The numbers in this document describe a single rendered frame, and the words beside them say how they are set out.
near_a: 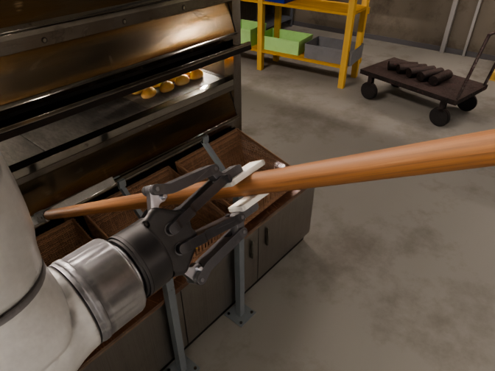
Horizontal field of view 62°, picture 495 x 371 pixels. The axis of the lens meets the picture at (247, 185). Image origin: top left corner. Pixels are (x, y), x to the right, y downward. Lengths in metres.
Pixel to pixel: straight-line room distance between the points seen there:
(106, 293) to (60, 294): 0.04
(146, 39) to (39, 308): 1.84
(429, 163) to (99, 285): 0.31
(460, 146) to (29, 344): 0.37
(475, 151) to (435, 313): 2.54
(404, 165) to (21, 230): 0.32
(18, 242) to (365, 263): 2.81
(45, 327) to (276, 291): 2.45
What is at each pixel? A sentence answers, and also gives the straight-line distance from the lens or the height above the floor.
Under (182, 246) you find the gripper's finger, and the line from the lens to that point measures 0.46.
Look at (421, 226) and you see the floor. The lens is 3.48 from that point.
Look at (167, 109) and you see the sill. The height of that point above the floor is 1.17.
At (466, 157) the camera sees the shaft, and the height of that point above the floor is 1.94.
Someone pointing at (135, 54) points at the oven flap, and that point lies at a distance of 2.07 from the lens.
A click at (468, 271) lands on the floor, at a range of 3.24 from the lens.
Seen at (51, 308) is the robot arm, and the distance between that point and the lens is 0.37.
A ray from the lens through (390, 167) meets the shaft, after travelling 0.41.
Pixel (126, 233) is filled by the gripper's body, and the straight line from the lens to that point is 0.44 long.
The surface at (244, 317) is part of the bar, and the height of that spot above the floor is 0.01.
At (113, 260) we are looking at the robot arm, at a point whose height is 1.83.
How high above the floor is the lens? 2.11
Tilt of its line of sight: 36 degrees down
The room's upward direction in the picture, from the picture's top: straight up
